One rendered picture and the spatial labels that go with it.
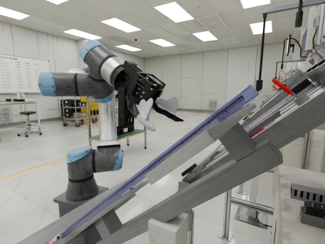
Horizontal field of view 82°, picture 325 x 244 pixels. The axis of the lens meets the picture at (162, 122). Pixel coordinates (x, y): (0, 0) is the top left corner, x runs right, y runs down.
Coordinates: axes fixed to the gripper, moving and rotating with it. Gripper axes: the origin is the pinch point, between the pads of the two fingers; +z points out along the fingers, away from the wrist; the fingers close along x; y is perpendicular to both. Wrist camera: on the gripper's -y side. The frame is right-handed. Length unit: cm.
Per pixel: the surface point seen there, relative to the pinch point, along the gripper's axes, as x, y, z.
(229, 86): 899, -68, -152
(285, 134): 17.0, 12.0, 21.9
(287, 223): 29, -13, 43
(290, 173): 77, -11, 46
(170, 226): -13.1, -8.7, 14.7
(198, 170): 16.4, -12.9, 11.1
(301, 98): 20.0, 21.5, 19.0
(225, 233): 88, -78, 51
